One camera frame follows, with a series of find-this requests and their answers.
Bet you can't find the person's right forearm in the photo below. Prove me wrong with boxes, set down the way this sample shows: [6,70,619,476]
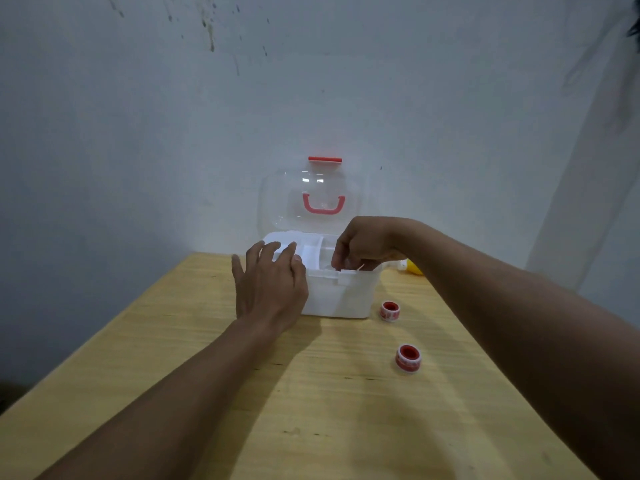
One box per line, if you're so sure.
[397,218,640,480]

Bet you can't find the red lid handle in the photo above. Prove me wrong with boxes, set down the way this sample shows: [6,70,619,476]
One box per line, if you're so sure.
[302,194,346,216]

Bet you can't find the white plastic storage box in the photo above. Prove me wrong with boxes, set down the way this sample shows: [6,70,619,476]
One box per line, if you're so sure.
[262,231,384,319]

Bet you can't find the clear plastic box lid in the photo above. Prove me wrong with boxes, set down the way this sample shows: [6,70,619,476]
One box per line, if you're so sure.
[257,162,366,239]

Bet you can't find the person's left forearm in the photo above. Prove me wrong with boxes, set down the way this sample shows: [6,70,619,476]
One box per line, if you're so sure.
[35,317,281,480]

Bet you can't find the person's right hand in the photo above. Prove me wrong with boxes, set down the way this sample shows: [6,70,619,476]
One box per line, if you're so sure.
[331,216,408,272]

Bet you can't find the person's left hand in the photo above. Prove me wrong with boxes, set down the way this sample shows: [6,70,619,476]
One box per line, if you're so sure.
[231,241,309,338]

